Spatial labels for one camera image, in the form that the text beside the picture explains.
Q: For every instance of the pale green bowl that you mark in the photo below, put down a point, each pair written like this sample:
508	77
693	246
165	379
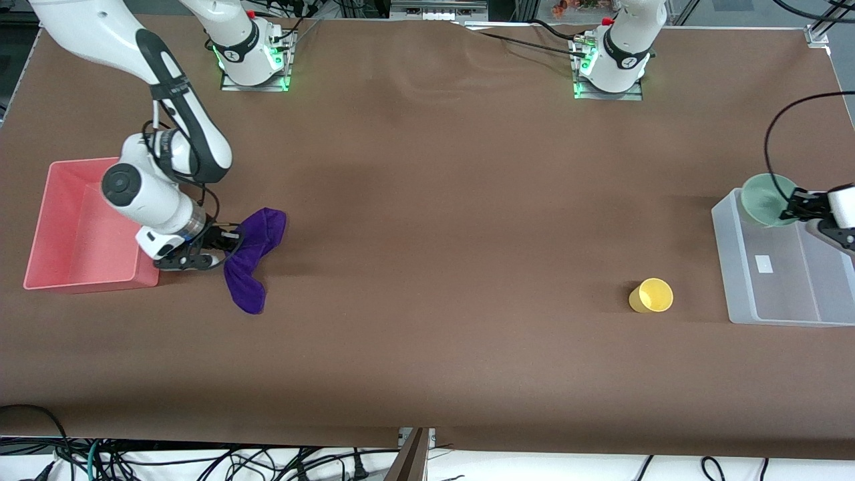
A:
761	197

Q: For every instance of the purple cloth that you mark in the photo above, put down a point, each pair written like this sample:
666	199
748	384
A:
247	287

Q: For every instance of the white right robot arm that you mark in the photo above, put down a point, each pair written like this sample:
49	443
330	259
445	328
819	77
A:
100	27

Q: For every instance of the yellow plastic cup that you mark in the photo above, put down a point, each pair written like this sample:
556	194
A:
653	295

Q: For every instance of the clear plastic bin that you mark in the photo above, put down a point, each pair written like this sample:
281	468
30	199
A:
781	280

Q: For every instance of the pink plastic bin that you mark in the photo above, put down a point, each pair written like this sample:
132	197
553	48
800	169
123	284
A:
73	247

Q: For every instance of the orange object behind table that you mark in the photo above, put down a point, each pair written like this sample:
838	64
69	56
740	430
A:
574	7

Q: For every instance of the black left camera mount bracket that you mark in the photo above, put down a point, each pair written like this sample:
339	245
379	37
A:
843	239

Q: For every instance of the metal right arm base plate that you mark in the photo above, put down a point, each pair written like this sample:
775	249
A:
230	83

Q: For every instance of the aluminium table corner bracket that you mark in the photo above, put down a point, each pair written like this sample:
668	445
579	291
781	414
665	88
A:
816	37

